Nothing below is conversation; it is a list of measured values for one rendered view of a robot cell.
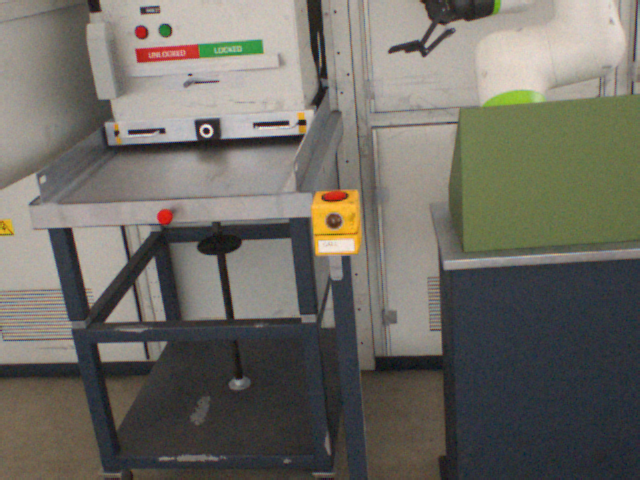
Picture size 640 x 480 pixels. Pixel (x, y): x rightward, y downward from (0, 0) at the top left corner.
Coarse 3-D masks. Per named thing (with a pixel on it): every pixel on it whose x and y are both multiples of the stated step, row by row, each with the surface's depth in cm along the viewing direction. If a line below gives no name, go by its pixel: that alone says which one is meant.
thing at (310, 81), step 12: (300, 0) 203; (300, 12) 202; (300, 24) 201; (300, 36) 200; (300, 48) 199; (300, 60) 199; (312, 60) 220; (300, 72) 198; (312, 72) 219; (300, 84) 199; (312, 84) 218; (312, 96) 217
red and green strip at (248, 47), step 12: (144, 48) 200; (156, 48) 200; (168, 48) 199; (180, 48) 199; (192, 48) 199; (204, 48) 198; (216, 48) 198; (228, 48) 198; (240, 48) 197; (252, 48) 197; (144, 60) 201; (156, 60) 201; (168, 60) 201
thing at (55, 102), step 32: (0, 0) 192; (32, 0) 200; (64, 0) 211; (0, 32) 192; (32, 32) 203; (64, 32) 215; (0, 64) 192; (32, 64) 203; (64, 64) 215; (0, 96) 193; (32, 96) 204; (64, 96) 216; (96, 96) 229; (0, 128) 193; (32, 128) 204; (64, 128) 216; (96, 128) 230; (0, 160) 194; (32, 160) 204
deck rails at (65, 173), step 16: (320, 112) 208; (320, 128) 207; (80, 144) 195; (96, 144) 204; (304, 144) 180; (64, 160) 186; (80, 160) 194; (96, 160) 203; (304, 160) 179; (48, 176) 178; (64, 176) 186; (80, 176) 191; (288, 176) 177; (304, 176) 176; (48, 192) 178; (64, 192) 181; (288, 192) 168
